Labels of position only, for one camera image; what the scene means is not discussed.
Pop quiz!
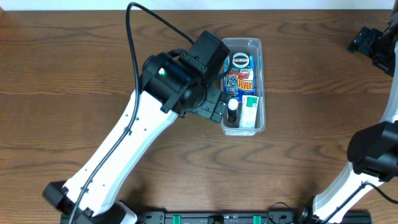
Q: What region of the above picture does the dark bottle white cap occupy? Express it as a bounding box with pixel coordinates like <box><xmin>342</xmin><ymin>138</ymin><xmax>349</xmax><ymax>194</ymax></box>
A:
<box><xmin>228</xmin><ymin>98</ymin><xmax>239</xmax><ymax>123</ymax></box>

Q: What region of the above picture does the blue Kool Fever box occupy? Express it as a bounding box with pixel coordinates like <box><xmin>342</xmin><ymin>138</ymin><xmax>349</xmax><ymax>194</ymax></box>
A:
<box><xmin>223</xmin><ymin>53</ymin><xmax>255</xmax><ymax>103</ymax></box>

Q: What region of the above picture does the green white medicine box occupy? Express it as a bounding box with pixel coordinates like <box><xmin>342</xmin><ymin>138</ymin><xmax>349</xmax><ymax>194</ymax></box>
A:
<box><xmin>239</xmin><ymin>95</ymin><xmax>259</xmax><ymax>128</ymax></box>

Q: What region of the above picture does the dark green round-logo box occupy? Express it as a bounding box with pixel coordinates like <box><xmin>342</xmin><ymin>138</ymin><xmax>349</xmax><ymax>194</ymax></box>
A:
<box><xmin>231</xmin><ymin>52</ymin><xmax>250</xmax><ymax>68</ymax></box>

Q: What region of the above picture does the red medicine box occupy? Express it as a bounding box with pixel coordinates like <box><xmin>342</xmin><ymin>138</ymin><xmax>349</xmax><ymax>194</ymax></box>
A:
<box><xmin>228</xmin><ymin>67</ymin><xmax>254</xmax><ymax>80</ymax></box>

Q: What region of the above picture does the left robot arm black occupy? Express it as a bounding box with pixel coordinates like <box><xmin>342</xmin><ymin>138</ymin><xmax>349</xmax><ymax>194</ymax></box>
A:
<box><xmin>43</xmin><ymin>32</ymin><xmax>230</xmax><ymax>223</ymax></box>

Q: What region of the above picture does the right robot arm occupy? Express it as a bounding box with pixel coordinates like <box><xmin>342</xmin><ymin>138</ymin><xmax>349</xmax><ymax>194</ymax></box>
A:
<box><xmin>297</xmin><ymin>6</ymin><xmax>397</xmax><ymax>224</ymax></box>

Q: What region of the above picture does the clear plastic container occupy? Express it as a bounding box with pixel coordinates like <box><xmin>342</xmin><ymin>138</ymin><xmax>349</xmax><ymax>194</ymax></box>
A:
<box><xmin>221</xmin><ymin>38</ymin><xmax>266</xmax><ymax>136</ymax></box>

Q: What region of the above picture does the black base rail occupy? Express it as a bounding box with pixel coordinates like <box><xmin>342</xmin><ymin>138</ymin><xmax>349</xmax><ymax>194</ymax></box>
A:
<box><xmin>60</xmin><ymin>207</ymin><xmax>373</xmax><ymax>224</ymax></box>

